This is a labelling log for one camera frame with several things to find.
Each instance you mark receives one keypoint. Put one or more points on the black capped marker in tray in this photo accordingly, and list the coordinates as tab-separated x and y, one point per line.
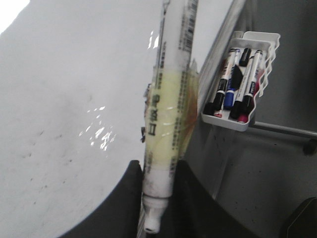
226	73

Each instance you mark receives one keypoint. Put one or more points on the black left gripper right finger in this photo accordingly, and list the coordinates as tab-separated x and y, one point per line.
195	214

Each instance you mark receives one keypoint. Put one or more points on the black capped marker middle tray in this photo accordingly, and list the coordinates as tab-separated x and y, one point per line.
235	111

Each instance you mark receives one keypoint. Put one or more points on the white taped whiteboard marker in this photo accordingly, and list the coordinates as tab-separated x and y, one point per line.
165	113

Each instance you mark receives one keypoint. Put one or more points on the red marker in tray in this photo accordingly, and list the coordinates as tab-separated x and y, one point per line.
249	103

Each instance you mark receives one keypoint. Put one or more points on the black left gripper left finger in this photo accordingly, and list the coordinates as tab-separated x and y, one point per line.
118	215

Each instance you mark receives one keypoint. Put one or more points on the grey metal stand rod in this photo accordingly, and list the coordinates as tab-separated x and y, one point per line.
309	148

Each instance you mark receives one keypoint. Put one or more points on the white plastic marker tray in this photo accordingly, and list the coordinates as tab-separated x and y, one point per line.
248	43

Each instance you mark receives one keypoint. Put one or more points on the black capped marker tray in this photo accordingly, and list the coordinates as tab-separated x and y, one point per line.
235	111
253	73

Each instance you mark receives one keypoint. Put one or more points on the white whiteboard with metal frame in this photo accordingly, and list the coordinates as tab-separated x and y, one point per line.
72	78

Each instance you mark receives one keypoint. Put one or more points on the black capped marker right tray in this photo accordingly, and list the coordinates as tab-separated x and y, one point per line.
253	73

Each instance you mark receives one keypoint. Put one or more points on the blue capped marker in tray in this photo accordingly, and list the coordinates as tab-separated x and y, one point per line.
233	84

